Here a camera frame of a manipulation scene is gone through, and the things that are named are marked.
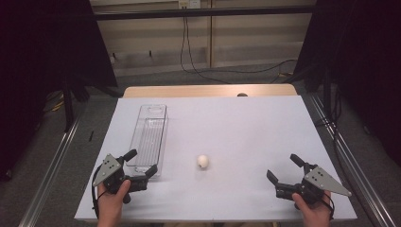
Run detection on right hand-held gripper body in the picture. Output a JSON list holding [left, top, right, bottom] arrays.
[[274, 162, 353, 210]]

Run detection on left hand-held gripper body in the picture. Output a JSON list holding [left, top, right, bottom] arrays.
[[92, 153, 149, 204]]

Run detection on clear plastic container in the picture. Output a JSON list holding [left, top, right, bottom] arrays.
[[126, 103, 169, 178]]

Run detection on white egg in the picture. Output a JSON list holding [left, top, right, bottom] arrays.
[[197, 154, 210, 169]]

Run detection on person's left hand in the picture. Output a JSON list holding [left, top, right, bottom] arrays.
[[96, 179, 131, 223]]

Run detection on person's right hand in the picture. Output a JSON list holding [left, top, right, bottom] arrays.
[[291, 188, 334, 227]]

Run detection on white table board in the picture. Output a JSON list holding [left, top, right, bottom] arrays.
[[74, 96, 358, 222]]

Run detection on black metal stand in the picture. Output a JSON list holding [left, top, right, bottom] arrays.
[[61, 79, 78, 133], [322, 67, 334, 122]]

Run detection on wooden table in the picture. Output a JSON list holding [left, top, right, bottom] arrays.
[[122, 83, 299, 99]]

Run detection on black curtain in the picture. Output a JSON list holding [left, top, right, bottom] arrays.
[[0, 0, 118, 183], [292, 0, 401, 166]]

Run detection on black horizontal bar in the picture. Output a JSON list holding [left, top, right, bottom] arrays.
[[94, 5, 317, 22]]

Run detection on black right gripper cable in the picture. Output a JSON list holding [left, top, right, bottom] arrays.
[[321, 191, 336, 220]]

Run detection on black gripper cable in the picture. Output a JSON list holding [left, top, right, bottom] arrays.
[[91, 171, 107, 219], [321, 191, 336, 220]]

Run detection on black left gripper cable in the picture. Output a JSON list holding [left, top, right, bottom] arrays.
[[91, 171, 107, 219]]

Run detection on metal floor rail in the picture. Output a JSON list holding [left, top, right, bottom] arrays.
[[306, 94, 399, 227], [18, 103, 88, 227]]

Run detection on yellow cable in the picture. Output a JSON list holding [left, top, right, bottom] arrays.
[[46, 97, 66, 114]]

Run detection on black floor cable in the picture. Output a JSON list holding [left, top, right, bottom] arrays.
[[188, 59, 299, 76]]

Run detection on black hanging wall cable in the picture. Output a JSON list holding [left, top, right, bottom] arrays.
[[180, 16, 233, 85]]

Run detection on white wall socket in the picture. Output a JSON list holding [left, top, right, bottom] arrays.
[[178, 0, 202, 9]]

